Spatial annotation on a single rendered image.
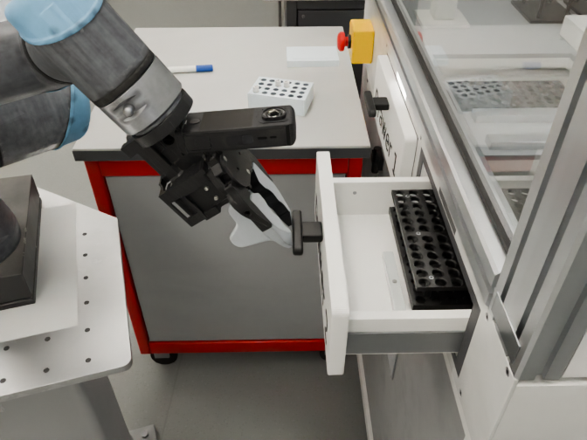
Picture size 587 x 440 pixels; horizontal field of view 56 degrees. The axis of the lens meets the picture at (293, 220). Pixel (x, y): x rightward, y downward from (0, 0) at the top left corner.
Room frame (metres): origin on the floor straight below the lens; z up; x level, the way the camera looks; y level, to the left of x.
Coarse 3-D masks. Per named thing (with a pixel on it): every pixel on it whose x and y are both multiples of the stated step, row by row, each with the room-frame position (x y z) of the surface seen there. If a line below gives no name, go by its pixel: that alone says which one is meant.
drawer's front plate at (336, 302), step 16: (320, 160) 0.61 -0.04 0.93; (320, 176) 0.58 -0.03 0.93; (320, 192) 0.55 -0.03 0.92; (320, 208) 0.54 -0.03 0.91; (336, 224) 0.48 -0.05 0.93; (336, 240) 0.45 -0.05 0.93; (336, 256) 0.43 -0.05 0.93; (336, 272) 0.40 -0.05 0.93; (336, 288) 0.38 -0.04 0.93; (336, 304) 0.36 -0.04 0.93; (336, 320) 0.35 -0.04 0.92; (336, 336) 0.35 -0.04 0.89; (336, 352) 0.35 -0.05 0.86; (336, 368) 0.35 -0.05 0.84
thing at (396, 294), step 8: (384, 256) 0.51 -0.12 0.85; (392, 256) 0.51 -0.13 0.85; (384, 264) 0.50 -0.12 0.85; (392, 264) 0.50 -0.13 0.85; (392, 272) 0.48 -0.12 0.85; (392, 280) 0.47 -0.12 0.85; (392, 288) 0.46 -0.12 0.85; (400, 288) 0.46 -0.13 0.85; (392, 296) 0.44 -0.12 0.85; (400, 296) 0.44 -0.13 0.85; (392, 304) 0.43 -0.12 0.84; (400, 304) 0.43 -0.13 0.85
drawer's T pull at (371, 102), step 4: (364, 92) 0.84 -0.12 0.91; (368, 92) 0.84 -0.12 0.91; (364, 96) 0.83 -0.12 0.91; (368, 96) 0.82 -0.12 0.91; (368, 100) 0.81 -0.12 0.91; (372, 100) 0.81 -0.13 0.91; (376, 100) 0.81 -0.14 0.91; (380, 100) 0.81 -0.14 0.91; (384, 100) 0.81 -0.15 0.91; (368, 104) 0.80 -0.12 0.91; (372, 104) 0.80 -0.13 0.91; (376, 104) 0.80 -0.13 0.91; (380, 104) 0.80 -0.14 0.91; (384, 104) 0.80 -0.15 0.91; (388, 104) 0.80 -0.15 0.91; (368, 108) 0.79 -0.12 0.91; (372, 108) 0.78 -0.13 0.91; (376, 108) 0.80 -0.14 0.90; (380, 108) 0.80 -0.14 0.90; (384, 108) 0.80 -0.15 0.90; (388, 108) 0.80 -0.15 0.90; (368, 112) 0.79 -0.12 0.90; (372, 112) 0.78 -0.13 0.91; (372, 116) 0.78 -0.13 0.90
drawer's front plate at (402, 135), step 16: (384, 64) 0.91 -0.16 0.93; (384, 80) 0.86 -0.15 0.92; (384, 96) 0.85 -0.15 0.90; (400, 96) 0.79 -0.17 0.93; (384, 112) 0.83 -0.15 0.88; (400, 112) 0.74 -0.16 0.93; (400, 128) 0.70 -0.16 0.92; (384, 144) 0.80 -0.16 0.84; (400, 144) 0.69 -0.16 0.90; (416, 144) 0.67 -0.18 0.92; (400, 160) 0.68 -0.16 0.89; (400, 176) 0.67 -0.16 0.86
